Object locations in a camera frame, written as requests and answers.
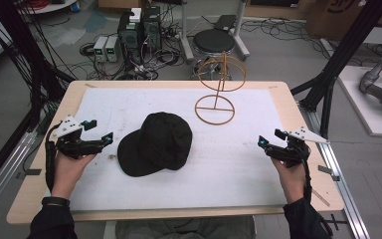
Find person's left hand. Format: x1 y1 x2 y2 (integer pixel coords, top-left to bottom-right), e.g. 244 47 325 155
51 152 97 200

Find person's right hand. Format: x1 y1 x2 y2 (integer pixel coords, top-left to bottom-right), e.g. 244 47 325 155
271 155 308 204

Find tangle of floor cables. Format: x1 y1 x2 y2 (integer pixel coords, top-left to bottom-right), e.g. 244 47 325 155
79 6 197 82

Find hand-held gripper cable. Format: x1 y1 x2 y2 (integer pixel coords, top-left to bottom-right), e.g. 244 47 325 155
293 144 313 204
44 121 64 194

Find wooden ring hat stand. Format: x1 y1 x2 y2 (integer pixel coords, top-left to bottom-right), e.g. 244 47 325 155
194 51 248 126

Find cardboard box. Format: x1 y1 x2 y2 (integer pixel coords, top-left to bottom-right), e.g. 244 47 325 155
305 0 382 42

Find white board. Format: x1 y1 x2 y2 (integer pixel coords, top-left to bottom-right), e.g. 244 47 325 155
337 65 382 137

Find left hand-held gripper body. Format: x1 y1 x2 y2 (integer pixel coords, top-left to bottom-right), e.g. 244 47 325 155
51 115 104 160

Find aluminium rail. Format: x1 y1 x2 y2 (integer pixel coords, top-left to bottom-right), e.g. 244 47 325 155
297 101 372 239
0 127 39 224

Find black baseball cap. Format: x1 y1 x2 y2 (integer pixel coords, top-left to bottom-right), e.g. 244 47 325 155
116 112 194 178

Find white table mat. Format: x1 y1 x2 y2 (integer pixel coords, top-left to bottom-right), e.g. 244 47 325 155
69 87 288 212

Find person's legs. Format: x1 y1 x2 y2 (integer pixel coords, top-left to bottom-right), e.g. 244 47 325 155
114 215 257 239

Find black computer tower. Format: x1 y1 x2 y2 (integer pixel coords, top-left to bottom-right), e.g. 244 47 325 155
141 5 163 52
116 9 144 65

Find black round stool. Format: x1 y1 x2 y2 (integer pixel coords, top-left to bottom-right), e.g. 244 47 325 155
192 28 237 56

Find black frame strut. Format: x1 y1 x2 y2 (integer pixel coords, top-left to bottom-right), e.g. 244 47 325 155
0 0 76 197
290 0 382 139

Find black wristband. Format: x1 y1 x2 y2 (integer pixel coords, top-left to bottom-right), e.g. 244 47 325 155
41 196 72 209

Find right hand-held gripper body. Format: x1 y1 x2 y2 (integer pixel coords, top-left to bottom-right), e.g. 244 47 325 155
265 126 330 167

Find grey power supply unit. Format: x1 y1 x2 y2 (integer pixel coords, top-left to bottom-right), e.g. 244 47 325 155
93 36 109 63
104 35 120 64

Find right hand-held gripper cable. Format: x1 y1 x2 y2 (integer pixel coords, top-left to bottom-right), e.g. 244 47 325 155
293 144 313 204

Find left hand-held gripper cable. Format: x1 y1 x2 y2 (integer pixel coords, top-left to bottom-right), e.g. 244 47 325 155
44 121 64 194

